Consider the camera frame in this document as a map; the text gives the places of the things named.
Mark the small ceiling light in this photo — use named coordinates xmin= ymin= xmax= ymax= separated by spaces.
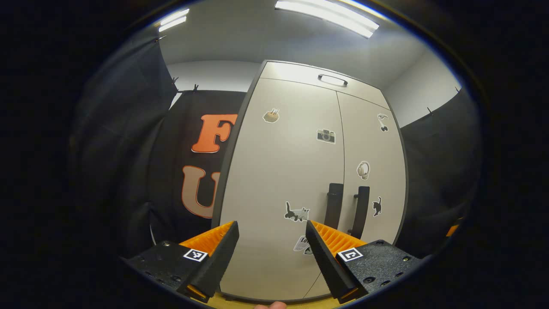
xmin=159 ymin=9 xmax=190 ymax=33

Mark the black right door handle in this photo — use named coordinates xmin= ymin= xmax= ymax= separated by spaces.
xmin=347 ymin=186 xmax=371 ymax=239

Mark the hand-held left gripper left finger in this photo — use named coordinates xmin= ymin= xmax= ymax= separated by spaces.
xmin=121 ymin=220 xmax=240 ymax=303

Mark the silver cabinet handle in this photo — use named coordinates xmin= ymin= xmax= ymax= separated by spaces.
xmin=317 ymin=74 xmax=349 ymax=87

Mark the grey cabinet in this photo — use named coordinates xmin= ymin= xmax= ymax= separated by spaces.
xmin=211 ymin=59 xmax=409 ymax=303

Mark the grey cabinet door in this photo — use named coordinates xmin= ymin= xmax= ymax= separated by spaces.
xmin=302 ymin=91 xmax=408 ymax=301
xmin=211 ymin=77 xmax=345 ymax=303

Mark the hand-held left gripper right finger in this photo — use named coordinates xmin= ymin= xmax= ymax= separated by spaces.
xmin=305 ymin=220 xmax=429 ymax=304

